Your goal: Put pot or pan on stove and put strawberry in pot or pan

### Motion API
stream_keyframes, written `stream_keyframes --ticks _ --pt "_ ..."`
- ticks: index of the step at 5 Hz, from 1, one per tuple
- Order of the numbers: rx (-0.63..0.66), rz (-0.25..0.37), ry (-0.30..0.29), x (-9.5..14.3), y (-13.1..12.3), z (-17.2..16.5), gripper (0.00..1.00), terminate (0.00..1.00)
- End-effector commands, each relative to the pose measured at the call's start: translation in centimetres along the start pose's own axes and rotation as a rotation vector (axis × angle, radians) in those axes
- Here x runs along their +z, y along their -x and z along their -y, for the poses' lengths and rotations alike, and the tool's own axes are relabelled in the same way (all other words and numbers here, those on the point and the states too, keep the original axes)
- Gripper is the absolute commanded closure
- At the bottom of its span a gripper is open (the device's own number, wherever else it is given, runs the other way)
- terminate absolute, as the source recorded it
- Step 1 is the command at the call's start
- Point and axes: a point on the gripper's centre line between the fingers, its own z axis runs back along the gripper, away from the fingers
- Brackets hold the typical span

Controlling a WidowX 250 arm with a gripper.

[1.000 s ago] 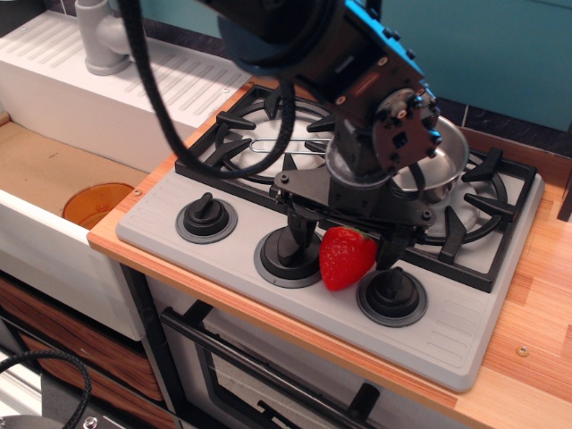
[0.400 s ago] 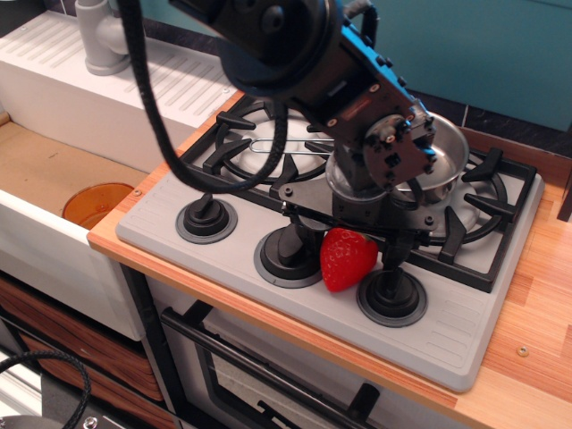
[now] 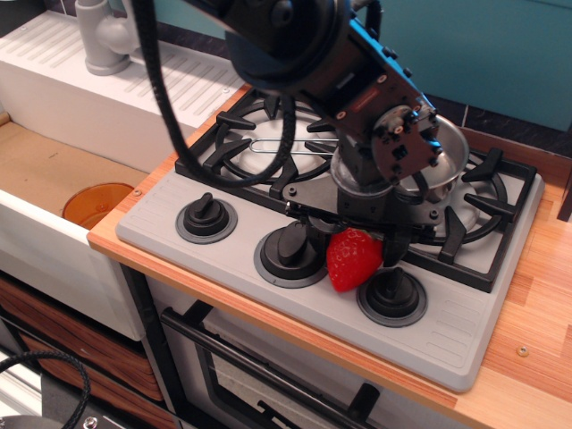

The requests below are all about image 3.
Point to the black right burner grate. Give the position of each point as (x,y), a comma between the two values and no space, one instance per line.
(472,248)

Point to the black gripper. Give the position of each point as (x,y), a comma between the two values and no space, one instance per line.
(323,204)

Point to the white toy sink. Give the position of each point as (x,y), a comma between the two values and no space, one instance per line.
(64,129)

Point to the black stove knob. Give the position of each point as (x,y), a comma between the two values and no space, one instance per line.
(286,258)
(206,220)
(392,298)

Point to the stainless steel pot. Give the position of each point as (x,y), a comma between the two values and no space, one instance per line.
(316,146)

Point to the oven door with black handle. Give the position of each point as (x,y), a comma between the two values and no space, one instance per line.
(265,382)

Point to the black left burner grate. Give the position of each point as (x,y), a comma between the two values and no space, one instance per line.
(244,140)

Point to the orange plastic bowl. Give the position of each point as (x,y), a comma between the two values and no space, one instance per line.
(90,205)

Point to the black right stove knob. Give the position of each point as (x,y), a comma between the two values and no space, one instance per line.
(392,298)

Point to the grey toy stove top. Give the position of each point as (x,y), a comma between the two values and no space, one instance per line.
(446,346)

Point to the grey toy faucet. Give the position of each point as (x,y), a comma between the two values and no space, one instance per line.
(108,40)

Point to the black left stove knob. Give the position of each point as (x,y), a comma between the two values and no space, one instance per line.
(206,220)

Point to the wood drawer fronts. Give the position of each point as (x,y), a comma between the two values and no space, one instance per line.
(121,376)

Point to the black middle stove knob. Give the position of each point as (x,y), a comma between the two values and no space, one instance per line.
(286,258)

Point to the red plastic strawberry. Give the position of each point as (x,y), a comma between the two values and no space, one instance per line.
(352,257)

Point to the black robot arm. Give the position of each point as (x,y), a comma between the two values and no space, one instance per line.
(317,52)

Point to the black burner grate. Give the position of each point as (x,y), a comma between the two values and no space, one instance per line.
(472,248)
(244,140)

